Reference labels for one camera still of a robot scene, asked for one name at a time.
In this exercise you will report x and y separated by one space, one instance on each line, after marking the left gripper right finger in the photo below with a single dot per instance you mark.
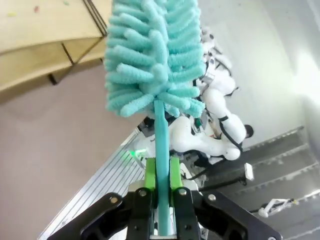
183 202

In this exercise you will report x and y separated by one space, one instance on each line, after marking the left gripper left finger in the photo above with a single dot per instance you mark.
143 200

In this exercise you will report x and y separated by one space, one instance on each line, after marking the teal microfiber duster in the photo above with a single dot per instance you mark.
155 50

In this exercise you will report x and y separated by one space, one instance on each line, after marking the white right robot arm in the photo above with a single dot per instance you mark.
215 105

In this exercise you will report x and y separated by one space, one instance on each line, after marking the grooved aluminium mounting plate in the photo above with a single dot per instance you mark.
100 182

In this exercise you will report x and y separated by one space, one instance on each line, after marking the small white box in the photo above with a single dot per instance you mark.
248 171

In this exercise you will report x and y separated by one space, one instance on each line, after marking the white chair base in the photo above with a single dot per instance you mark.
275 204

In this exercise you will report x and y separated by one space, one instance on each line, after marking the dark-haired person head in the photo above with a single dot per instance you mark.
249 131

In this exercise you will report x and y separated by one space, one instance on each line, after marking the green paper scrap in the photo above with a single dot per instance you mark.
66 2

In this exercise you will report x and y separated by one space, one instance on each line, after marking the pink paper scrap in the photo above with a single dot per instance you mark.
36 8

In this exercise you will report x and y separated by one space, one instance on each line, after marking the yellow-green paper scrap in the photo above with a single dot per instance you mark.
10 14

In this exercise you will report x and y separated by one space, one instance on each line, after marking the grey aluminium frame rails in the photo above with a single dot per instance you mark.
282 155

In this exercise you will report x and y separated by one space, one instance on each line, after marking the wooden shelf black metal frame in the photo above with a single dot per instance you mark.
37 30

